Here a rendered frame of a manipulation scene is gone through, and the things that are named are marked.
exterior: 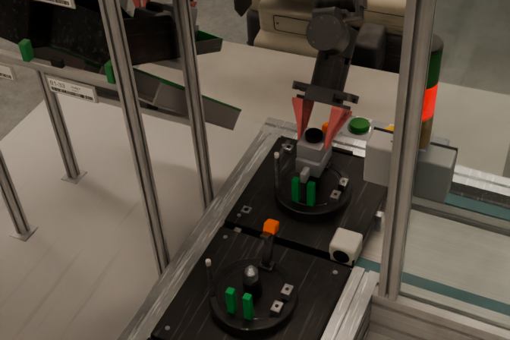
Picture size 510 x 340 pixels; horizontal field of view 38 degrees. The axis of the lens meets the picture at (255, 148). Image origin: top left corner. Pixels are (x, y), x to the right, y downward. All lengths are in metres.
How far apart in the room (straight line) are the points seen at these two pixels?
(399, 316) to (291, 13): 1.01
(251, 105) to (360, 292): 0.65
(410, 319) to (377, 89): 0.69
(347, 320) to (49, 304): 0.54
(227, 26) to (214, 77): 1.80
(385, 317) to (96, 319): 0.50
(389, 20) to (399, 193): 1.23
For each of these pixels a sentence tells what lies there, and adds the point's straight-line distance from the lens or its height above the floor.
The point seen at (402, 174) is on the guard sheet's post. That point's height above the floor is 1.23.
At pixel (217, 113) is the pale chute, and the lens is 1.39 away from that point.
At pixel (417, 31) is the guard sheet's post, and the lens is 0.89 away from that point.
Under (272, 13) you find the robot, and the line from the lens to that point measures 2.02.
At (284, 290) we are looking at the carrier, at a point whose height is 1.00.
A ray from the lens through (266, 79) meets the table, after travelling 1.80.
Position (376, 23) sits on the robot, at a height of 0.73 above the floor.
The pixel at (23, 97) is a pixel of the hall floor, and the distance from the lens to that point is 3.38.
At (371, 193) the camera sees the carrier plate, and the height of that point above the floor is 0.97.
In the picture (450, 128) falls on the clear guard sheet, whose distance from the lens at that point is 0.96.
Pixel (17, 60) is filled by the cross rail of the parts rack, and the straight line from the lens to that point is 1.17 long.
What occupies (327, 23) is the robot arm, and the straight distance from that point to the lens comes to 1.17.
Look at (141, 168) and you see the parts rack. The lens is 1.16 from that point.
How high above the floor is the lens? 1.93
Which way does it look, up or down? 42 degrees down
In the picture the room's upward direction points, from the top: 4 degrees counter-clockwise
